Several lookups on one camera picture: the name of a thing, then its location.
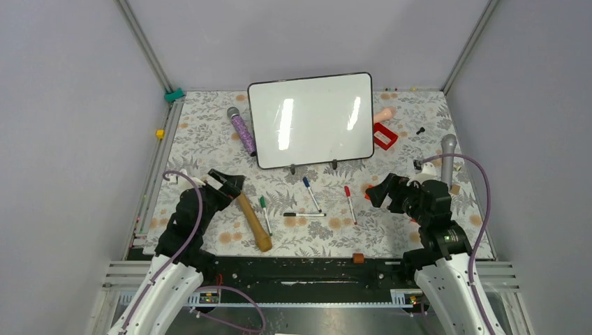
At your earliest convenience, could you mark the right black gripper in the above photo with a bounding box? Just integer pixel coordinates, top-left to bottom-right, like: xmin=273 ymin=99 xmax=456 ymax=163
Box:
xmin=364 ymin=172 xmax=429 ymax=225

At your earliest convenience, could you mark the black cap whiteboard marker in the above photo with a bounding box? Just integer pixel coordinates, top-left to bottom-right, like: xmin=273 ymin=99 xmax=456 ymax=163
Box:
xmin=283 ymin=212 xmax=327 ymax=217

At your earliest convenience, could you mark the white whiteboard black frame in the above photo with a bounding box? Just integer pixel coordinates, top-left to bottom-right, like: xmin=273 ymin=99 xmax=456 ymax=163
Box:
xmin=247 ymin=72 xmax=374 ymax=170

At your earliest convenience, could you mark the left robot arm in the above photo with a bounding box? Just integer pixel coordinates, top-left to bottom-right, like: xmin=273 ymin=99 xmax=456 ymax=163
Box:
xmin=109 ymin=169 xmax=246 ymax=334

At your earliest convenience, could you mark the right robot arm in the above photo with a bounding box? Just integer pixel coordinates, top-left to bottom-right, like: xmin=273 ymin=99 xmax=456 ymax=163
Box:
xmin=366 ymin=173 xmax=504 ymax=334

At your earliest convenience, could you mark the red cap whiteboard marker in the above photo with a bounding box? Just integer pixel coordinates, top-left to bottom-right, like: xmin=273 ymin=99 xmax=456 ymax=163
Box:
xmin=344 ymin=186 xmax=358 ymax=225

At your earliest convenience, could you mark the green cap whiteboard marker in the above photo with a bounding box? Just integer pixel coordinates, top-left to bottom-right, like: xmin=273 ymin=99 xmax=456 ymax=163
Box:
xmin=259 ymin=195 xmax=273 ymax=237

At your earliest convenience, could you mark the blue cap whiteboard marker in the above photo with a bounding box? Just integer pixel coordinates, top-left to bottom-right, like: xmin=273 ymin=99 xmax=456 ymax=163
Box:
xmin=302 ymin=177 xmax=323 ymax=213

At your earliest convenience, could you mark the purple glitter microphone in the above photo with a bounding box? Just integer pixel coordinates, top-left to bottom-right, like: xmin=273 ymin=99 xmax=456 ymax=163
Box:
xmin=227 ymin=107 xmax=257 ymax=157

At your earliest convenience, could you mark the floral patterned table mat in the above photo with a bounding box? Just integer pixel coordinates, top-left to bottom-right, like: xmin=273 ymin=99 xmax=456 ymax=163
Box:
xmin=142 ymin=90 xmax=495 ymax=260

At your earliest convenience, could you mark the small wooden cube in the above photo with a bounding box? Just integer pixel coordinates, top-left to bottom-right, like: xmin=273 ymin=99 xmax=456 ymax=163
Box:
xmin=450 ymin=184 xmax=461 ymax=195

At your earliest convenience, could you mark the pink plastic toy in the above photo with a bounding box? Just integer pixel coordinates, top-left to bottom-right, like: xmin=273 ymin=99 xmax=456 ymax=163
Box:
xmin=373 ymin=106 xmax=397 ymax=124

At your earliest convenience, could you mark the orange cylinder block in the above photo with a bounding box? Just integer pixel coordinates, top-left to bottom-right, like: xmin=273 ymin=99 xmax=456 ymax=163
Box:
xmin=352 ymin=253 xmax=365 ymax=265

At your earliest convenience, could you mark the silver grey microphone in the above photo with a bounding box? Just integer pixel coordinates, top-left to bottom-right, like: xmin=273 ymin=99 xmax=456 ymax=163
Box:
xmin=441 ymin=134 xmax=457 ymax=191

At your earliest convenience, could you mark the teal corner clip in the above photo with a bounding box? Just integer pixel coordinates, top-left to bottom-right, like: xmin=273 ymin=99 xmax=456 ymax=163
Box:
xmin=164 ymin=88 xmax=185 ymax=103

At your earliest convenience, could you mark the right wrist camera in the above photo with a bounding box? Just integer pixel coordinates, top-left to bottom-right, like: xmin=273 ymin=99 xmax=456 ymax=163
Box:
xmin=409 ymin=162 xmax=438 ymax=186

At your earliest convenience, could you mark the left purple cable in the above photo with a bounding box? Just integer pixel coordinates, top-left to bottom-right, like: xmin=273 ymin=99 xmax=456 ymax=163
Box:
xmin=121 ymin=170 xmax=267 ymax=335

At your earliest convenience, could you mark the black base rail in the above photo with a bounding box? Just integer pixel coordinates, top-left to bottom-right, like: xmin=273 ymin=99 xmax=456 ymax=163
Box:
xmin=124 ymin=247 xmax=431 ymax=306

